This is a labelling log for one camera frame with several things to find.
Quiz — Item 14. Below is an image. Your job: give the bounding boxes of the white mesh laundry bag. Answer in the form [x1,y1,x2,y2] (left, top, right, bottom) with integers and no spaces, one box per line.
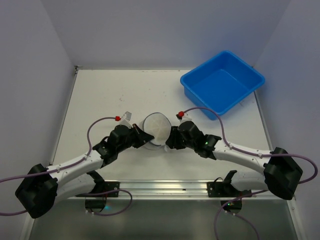
[138,112,172,151]

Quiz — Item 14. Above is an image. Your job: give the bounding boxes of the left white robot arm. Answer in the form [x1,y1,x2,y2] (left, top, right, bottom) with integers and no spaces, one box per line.
[15,124,154,219]

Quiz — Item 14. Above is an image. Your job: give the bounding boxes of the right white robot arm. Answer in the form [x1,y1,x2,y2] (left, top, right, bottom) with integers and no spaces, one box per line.
[165,121,303,200]

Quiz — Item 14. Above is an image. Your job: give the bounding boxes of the blue plastic tub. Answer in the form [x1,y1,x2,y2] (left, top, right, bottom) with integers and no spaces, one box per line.
[180,50,265,116]

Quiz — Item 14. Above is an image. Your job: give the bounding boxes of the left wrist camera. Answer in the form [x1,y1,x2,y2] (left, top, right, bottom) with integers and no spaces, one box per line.
[119,111,133,129]

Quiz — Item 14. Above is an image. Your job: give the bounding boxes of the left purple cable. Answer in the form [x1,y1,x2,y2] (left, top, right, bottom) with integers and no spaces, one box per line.
[0,115,121,216]

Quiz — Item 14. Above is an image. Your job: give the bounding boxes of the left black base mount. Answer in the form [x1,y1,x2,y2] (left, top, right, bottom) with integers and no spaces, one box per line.
[84,171,120,213]

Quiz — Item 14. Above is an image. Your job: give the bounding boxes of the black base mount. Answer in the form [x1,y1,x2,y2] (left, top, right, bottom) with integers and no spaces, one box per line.
[206,170,252,214]
[84,171,120,213]

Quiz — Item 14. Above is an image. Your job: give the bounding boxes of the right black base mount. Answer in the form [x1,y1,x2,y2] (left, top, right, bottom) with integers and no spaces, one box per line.
[206,170,252,214]

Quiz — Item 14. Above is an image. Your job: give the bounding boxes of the aluminium mounting rail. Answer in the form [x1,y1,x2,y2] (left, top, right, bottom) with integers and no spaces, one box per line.
[74,179,273,200]

